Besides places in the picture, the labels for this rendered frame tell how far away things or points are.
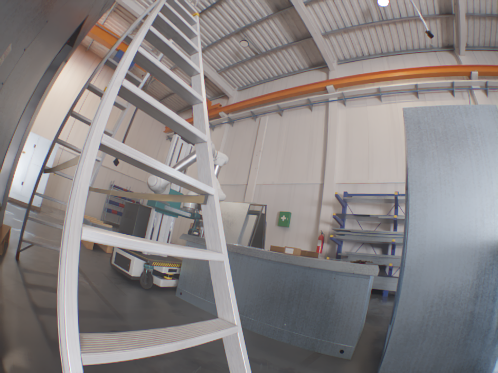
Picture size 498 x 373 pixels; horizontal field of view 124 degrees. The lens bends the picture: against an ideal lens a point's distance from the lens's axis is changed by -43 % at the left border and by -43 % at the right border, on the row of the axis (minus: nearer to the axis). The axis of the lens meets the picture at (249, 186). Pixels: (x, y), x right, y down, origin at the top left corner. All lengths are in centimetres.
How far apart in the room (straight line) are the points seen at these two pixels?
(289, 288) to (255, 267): 33
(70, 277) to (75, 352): 13
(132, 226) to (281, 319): 181
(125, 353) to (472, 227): 136
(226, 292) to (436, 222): 101
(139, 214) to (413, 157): 252
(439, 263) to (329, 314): 78
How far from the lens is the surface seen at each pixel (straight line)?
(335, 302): 159
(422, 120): 146
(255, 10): 873
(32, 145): 784
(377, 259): 520
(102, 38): 1013
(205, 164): 87
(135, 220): 263
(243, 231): 506
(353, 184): 668
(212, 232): 77
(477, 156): 142
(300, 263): 158
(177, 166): 221
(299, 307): 167
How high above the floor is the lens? 68
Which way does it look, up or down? 14 degrees up
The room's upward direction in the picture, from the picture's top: 11 degrees clockwise
